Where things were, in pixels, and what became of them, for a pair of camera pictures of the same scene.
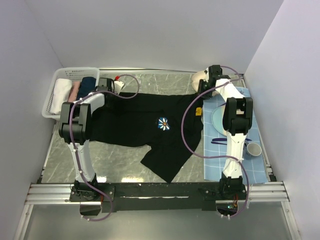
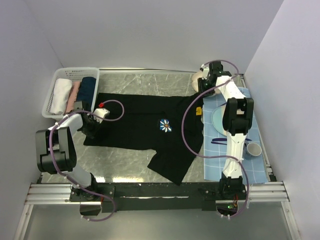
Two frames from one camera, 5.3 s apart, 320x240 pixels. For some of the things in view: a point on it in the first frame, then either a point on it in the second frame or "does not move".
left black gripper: (112, 90) -> (93, 133)
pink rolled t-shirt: (74, 92) does not move
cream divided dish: (197, 76) does not move
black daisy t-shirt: (171, 124) does not move
